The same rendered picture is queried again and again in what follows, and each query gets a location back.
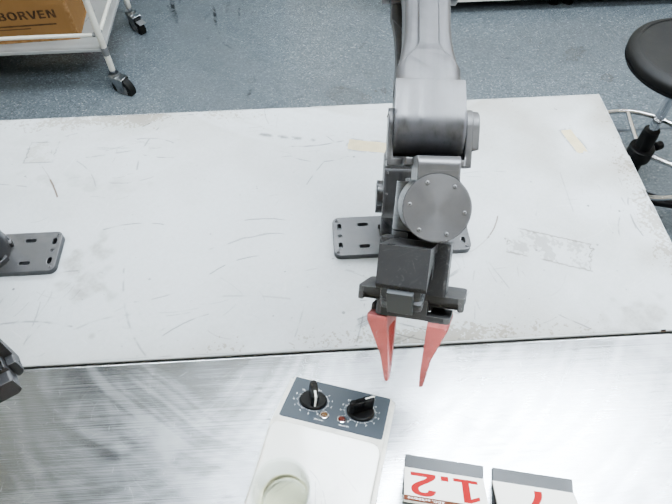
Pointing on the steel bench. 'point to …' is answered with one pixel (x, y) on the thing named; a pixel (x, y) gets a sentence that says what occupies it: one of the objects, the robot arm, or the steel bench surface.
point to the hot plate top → (325, 461)
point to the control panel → (338, 400)
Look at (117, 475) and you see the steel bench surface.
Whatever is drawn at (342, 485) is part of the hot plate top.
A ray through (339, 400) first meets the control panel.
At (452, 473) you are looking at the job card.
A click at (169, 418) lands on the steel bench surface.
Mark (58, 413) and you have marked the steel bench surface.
